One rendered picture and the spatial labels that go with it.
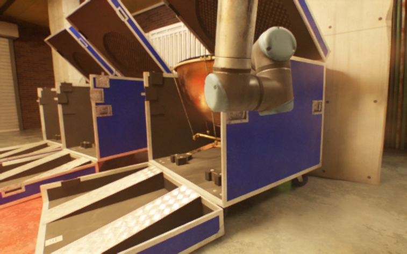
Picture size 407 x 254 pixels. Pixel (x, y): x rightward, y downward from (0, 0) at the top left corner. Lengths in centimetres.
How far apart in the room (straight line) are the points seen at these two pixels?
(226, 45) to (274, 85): 16
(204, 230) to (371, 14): 191
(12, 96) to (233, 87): 767
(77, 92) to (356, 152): 300
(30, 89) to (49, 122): 439
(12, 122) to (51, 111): 414
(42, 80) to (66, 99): 545
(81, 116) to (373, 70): 302
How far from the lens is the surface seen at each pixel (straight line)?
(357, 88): 202
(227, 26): 47
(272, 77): 55
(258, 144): 117
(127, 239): 110
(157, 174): 160
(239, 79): 47
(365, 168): 211
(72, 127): 293
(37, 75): 831
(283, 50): 56
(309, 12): 166
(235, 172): 107
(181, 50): 393
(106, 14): 256
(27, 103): 815
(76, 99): 294
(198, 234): 105
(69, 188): 185
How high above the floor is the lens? 69
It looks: 7 degrees down
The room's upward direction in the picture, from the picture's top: 1 degrees counter-clockwise
